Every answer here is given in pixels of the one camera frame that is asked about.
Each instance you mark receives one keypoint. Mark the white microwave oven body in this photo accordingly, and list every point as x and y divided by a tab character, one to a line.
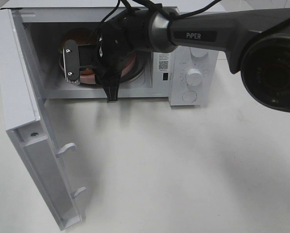
164	75

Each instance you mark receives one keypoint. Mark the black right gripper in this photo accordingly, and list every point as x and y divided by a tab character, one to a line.
112	51

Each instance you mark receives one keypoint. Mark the white lower timer knob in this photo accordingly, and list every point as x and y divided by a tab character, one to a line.
194	77

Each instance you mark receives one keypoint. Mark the burger with lettuce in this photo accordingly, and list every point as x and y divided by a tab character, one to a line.
80	36

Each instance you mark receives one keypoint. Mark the white microwave door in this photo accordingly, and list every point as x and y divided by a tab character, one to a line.
27	123

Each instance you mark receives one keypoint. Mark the pink round plate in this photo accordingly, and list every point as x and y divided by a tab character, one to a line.
87	76

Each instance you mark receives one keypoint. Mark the round white door button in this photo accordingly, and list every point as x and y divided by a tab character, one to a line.
189	96

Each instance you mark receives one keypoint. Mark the white upper power knob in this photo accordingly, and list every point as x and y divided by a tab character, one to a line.
198	53

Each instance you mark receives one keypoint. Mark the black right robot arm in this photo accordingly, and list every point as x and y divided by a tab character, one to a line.
256	44

